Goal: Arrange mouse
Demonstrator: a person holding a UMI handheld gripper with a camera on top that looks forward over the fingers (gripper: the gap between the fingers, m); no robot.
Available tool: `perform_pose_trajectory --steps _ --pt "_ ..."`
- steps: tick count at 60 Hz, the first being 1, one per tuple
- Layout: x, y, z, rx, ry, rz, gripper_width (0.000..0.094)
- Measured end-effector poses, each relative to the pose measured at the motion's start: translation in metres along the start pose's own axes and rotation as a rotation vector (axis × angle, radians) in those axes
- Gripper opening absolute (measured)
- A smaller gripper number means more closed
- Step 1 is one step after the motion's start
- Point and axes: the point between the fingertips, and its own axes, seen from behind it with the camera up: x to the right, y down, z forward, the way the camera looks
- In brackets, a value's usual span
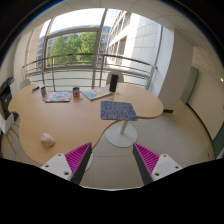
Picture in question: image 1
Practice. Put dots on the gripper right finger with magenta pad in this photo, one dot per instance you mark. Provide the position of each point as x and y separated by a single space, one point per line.
153 166

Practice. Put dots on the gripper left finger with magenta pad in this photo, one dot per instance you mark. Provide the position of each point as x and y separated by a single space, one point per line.
71 166

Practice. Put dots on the white computer mouse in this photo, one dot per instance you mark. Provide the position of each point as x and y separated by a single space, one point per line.
47 140

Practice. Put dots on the blue patterned mouse pad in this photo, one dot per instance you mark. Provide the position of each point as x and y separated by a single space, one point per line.
111 110

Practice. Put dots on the colourful book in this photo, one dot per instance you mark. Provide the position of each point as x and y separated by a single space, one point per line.
56 97

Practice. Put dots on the dark mug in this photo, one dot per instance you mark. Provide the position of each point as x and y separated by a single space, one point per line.
76 92

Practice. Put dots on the white chair with wooden legs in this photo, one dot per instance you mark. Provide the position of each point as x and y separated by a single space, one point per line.
6 125

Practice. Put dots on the open magazine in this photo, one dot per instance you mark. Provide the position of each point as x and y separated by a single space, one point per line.
96 93

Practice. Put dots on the small box on table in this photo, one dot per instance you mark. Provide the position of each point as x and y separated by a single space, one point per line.
43 92

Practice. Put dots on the white chair far left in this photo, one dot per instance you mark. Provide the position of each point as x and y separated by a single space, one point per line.
24 83

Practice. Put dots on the metal window railing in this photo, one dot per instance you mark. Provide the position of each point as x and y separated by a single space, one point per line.
92 71

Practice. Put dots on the green door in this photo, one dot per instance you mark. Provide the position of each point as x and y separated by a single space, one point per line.
192 78

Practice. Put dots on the black cylindrical speaker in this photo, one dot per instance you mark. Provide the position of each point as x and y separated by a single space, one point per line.
113 83

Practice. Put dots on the black printer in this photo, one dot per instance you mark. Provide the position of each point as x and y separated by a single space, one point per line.
6 95

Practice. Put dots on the white table pedestal base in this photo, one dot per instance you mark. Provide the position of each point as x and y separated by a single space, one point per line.
121 134

